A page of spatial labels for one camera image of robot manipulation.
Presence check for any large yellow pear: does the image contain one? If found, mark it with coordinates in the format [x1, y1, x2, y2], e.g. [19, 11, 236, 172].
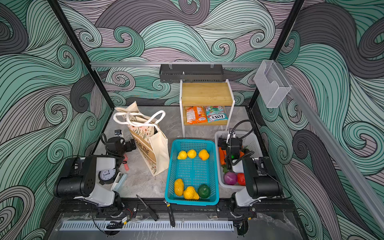
[183, 186, 200, 200]

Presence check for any yellow starfruit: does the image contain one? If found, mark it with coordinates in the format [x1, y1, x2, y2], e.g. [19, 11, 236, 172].
[174, 179, 185, 197]

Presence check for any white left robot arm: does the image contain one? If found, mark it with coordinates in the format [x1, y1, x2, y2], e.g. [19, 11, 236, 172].
[53, 130, 137, 213]

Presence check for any pink handled brush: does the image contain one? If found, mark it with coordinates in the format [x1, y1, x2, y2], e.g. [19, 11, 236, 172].
[111, 154, 129, 192]

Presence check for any white wooden shelf rack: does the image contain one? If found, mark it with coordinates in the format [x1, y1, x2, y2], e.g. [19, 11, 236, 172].
[180, 80, 235, 137]

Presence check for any yellow lemon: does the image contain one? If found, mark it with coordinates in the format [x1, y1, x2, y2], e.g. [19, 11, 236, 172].
[177, 151, 188, 160]
[187, 150, 197, 159]

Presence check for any white slotted cable duct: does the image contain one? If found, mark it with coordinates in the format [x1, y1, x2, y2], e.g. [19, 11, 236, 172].
[59, 221, 235, 232]

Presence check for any red tomato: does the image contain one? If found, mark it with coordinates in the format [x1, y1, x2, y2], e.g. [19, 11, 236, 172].
[237, 173, 246, 186]

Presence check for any orange Fox's candy bag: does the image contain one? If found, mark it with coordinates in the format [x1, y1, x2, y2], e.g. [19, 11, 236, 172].
[186, 106, 208, 125]

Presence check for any cream floral tote bag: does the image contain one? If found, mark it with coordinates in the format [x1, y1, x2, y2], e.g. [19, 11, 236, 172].
[113, 102, 170, 176]

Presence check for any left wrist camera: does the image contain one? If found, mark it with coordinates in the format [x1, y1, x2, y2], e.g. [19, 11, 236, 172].
[114, 130, 123, 138]

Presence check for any orange carrot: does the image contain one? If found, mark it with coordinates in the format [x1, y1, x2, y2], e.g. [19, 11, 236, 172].
[219, 147, 227, 166]

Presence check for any teal plastic basket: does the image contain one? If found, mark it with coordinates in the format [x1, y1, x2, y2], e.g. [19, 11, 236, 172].
[165, 139, 220, 206]

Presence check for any purple onion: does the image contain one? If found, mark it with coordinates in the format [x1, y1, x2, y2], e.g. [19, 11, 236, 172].
[224, 172, 238, 186]

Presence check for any white plastic basket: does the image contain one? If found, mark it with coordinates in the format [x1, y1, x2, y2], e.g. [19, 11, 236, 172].
[215, 131, 263, 192]

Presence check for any clear acrylic wall holder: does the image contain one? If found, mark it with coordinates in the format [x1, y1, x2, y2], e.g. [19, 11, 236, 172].
[254, 60, 292, 108]

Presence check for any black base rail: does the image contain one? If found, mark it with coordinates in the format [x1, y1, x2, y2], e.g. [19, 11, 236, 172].
[122, 198, 258, 220]

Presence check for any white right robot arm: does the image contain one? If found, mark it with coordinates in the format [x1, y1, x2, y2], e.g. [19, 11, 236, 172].
[215, 131, 283, 207]

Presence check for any green avocado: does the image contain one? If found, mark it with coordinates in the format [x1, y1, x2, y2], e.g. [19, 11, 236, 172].
[198, 184, 211, 199]

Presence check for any black adjustable wrench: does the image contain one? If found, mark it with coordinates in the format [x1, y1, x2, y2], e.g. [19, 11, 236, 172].
[164, 200, 176, 228]

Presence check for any black alarm clock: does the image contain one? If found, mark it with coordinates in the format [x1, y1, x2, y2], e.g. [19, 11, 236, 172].
[98, 168, 120, 185]

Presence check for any teal Fox's candy bag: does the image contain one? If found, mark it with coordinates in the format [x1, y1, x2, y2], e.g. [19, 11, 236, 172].
[205, 106, 228, 123]

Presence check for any yellow orange peach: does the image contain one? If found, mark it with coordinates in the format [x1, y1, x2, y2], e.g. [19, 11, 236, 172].
[199, 149, 210, 161]

